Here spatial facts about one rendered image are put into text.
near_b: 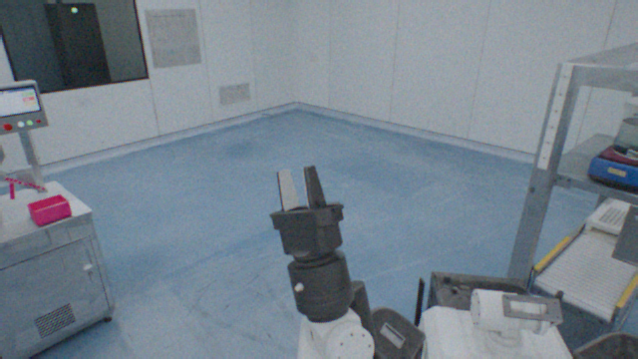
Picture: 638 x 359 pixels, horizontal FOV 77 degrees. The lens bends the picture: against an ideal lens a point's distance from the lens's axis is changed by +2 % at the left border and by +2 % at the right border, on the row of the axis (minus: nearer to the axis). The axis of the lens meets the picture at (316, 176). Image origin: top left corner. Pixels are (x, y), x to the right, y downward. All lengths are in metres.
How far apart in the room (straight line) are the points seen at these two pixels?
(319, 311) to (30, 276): 2.05
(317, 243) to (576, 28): 4.68
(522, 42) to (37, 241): 4.76
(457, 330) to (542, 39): 4.50
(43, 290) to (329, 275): 2.11
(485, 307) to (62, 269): 2.17
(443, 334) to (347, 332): 0.30
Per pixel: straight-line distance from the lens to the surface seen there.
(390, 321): 0.82
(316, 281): 0.57
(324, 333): 0.60
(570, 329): 2.02
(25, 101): 2.62
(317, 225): 0.54
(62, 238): 2.46
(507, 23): 5.24
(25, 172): 2.55
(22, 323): 2.62
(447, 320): 0.87
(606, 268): 2.01
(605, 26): 5.04
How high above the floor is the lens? 1.80
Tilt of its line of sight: 24 degrees down
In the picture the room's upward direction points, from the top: straight up
